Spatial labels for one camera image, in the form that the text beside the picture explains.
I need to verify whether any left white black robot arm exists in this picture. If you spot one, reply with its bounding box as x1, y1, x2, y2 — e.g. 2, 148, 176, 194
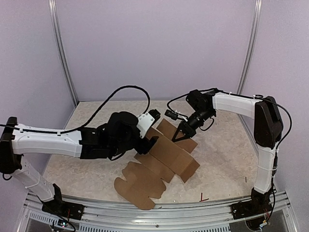
0, 109, 160, 220

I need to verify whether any brown cardboard box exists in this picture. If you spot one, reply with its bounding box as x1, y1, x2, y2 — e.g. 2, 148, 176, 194
114, 119, 200, 210

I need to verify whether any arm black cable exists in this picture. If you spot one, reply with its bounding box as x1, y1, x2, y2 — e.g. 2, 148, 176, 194
60, 85, 152, 133
166, 87, 218, 112

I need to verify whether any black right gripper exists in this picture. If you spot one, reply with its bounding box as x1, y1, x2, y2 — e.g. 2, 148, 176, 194
172, 108, 213, 142

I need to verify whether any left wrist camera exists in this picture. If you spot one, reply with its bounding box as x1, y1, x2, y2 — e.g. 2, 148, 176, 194
137, 109, 161, 138

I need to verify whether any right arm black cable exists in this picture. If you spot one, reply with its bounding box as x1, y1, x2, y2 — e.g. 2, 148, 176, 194
166, 87, 218, 112

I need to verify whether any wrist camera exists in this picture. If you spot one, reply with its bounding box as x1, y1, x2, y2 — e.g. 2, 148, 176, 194
165, 109, 188, 122
137, 109, 161, 138

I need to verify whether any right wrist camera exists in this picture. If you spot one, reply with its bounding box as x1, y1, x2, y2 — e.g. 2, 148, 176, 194
165, 109, 188, 122

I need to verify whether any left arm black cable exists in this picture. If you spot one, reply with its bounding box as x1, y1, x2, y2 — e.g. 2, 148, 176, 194
60, 85, 152, 133

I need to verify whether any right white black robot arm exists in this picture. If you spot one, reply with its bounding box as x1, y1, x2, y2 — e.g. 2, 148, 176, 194
172, 88, 283, 219

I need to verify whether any right aluminium corner post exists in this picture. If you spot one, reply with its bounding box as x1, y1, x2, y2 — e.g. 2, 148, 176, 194
236, 0, 263, 95

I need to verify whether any aluminium corner post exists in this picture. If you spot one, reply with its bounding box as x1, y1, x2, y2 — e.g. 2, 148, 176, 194
48, 0, 79, 107
236, 0, 263, 95

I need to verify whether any left aluminium corner post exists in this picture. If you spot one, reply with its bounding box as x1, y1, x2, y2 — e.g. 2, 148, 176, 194
48, 0, 79, 107

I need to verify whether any front aluminium frame rail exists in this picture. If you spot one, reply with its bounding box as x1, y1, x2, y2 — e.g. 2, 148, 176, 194
13, 191, 300, 232

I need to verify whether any small red stick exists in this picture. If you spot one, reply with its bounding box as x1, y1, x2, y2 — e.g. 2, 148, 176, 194
199, 193, 209, 202

